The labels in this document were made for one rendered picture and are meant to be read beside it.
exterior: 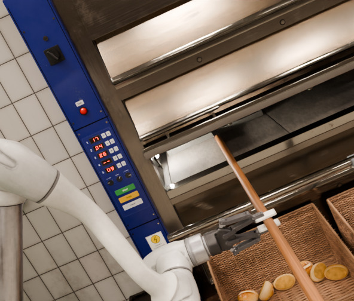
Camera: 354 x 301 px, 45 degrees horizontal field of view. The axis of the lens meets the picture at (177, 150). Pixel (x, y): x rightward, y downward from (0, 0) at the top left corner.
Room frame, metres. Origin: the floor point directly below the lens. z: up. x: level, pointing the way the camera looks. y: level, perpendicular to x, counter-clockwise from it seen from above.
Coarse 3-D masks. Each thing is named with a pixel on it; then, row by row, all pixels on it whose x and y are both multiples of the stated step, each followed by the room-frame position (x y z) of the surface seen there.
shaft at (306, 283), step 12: (228, 156) 1.72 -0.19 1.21; (240, 168) 1.57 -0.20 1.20; (240, 180) 1.47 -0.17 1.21; (252, 192) 1.33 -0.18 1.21; (276, 228) 1.07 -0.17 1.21; (276, 240) 1.02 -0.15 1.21; (288, 252) 0.94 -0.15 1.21; (288, 264) 0.91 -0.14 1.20; (300, 264) 0.89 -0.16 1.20; (300, 276) 0.84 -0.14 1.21; (312, 288) 0.79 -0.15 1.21; (312, 300) 0.76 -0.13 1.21; (324, 300) 0.75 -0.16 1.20
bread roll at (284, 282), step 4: (280, 276) 1.56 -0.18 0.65; (284, 276) 1.56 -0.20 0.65; (288, 276) 1.55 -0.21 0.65; (292, 276) 1.55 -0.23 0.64; (276, 280) 1.56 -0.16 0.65; (280, 280) 1.55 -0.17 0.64; (284, 280) 1.55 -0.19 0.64; (288, 280) 1.54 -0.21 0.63; (292, 280) 1.54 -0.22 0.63; (276, 284) 1.55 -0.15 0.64; (280, 284) 1.54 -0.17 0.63; (284, 284) 1.54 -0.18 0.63; (288, 284) 1.53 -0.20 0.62; (292, 284) 1.53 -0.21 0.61; (276, 288) 1.55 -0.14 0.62; (280, 288) 1.53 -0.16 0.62; (284, 288) 1.53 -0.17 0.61; (288, 288) 1.53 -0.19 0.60
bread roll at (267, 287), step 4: (264, 284) 1.56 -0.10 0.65; (268, 284) 1.55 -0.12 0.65; (264, 288) 1.54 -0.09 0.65; (268, 288) 1.54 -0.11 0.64; (272, 288) 1.54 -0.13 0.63; (260, 292) 1.54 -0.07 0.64; (264, 292) 1.52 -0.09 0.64; (268, 292) 1.52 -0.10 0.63; (272, 292) 1.53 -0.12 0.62; (260, 296) 1.52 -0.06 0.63; (264, 296) 1.52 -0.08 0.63; (268, 296) 1.52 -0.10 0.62; (264, 300) 1.52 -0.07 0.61
